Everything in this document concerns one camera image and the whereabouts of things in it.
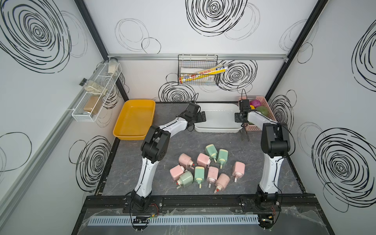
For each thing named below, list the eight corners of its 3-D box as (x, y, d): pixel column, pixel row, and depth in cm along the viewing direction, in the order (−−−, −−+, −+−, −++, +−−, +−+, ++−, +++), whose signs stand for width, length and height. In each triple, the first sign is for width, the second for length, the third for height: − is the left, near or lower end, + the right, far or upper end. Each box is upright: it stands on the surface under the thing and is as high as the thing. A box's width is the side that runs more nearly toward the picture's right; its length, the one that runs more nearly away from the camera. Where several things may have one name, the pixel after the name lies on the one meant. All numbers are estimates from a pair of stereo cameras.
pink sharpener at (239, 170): (231, 181, 83) (235, 177, 77) (232, 166, 89) (235, 161, 83) (241, 183, 82) (244, 179, 76) (241, 168, 88) (245, 163, 82)
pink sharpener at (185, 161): (179, 169, 87) (178, 164, 81) (179, 158, 91) (179, 153, 85) (193, 169, 87) (194, 164, 81) (193, 158, 91) (193, 153, 85)
